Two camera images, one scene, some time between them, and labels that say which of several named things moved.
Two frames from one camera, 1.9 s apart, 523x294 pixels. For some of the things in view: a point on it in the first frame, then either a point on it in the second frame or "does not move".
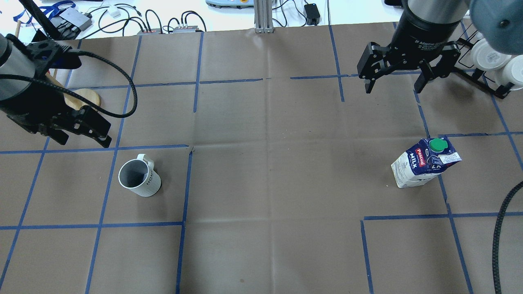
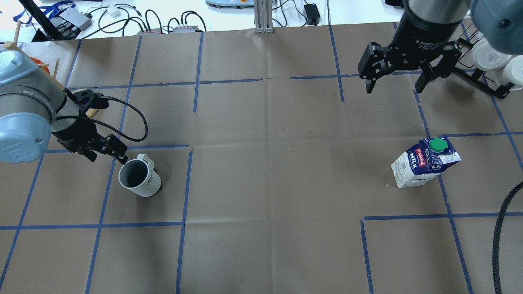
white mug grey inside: [138, 175] does not move
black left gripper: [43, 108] -> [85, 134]
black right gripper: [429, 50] does not move
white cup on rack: [484, 58] does not move
